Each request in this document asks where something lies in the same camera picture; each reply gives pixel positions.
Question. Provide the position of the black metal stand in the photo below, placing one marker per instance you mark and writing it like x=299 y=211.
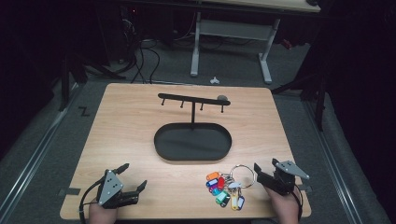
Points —
x=314 y=90

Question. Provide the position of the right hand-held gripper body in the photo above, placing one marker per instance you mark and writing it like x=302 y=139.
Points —
x=281 y=182

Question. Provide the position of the small white object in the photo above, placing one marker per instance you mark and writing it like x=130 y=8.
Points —
x=214 y=81

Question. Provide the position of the dark computer tower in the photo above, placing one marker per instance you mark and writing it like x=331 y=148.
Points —
x=129 y=31

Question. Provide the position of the person's right hand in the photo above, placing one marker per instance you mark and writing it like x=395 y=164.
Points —
x=285 y=208

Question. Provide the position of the small grey round object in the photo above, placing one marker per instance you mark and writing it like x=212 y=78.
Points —
x=222 y=97

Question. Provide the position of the metal floor rail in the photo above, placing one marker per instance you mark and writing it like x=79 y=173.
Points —
x=34 y=155
x=334 y=165

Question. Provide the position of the grey tape strip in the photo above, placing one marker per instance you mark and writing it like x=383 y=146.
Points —
x=71 y=191
x=306 y=188

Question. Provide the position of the person's left hand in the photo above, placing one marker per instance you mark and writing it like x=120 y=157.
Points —
x=102 y=215

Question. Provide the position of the white-legged desk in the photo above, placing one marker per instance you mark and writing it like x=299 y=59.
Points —
x=233 y=29

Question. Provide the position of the black key stand with tray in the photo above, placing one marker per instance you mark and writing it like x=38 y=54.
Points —
x=193 y=144

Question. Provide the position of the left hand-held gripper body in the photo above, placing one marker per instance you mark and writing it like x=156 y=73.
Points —
x=109 y=188

